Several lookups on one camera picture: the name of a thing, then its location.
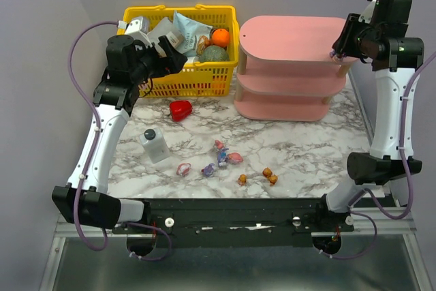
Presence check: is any green toy melon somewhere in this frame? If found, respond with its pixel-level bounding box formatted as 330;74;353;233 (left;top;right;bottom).
199;45;230;63

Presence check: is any pink bunny toy standing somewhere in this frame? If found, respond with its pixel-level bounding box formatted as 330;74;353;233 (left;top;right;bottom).
214;140;225;152

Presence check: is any purple bunny toy with cake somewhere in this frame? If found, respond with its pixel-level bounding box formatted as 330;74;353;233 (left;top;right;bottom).
329;50;343;62

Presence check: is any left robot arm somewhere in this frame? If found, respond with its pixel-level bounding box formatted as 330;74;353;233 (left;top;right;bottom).
52;35;187;229

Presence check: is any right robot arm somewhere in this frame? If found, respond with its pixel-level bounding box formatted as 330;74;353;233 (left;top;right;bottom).
234;0;424;213

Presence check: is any purple bunny toy blue bow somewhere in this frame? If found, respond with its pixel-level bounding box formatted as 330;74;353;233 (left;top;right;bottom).
201;163;215;177

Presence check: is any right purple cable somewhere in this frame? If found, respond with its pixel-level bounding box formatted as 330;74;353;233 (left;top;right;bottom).
320;0;436;260

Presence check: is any orange bear toy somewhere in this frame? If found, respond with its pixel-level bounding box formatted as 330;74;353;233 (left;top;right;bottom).
268;175;278;185
262;168;273;178
238;174;247;186

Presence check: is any pink three-tier shelf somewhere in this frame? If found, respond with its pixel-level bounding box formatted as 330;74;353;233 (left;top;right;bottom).
234;16;354;122

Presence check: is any grey paper pouch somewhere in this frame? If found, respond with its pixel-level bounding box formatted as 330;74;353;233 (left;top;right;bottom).
147;17;185;57

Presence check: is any orange toy fruit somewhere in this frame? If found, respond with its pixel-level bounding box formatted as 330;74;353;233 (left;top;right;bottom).
211;29;231;48

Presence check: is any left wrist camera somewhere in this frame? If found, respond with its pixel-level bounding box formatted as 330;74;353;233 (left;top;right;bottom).
118;16;152;48

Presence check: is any yellow plastic shopping basket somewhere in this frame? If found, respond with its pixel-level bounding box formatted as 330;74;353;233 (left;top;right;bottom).
123;4;239;97

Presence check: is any pink white toy figure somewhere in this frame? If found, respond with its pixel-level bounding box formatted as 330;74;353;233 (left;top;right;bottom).
176;163;191;177

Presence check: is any light blue cassava chips bag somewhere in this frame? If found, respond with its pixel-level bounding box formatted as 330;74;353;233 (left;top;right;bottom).
173;11;213;57

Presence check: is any pink toy figure lying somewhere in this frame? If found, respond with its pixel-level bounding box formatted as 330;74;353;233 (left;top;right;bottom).
226;152;243;164

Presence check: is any white bottle black cap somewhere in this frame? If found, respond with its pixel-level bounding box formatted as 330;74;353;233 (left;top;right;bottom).
139;127;170;164

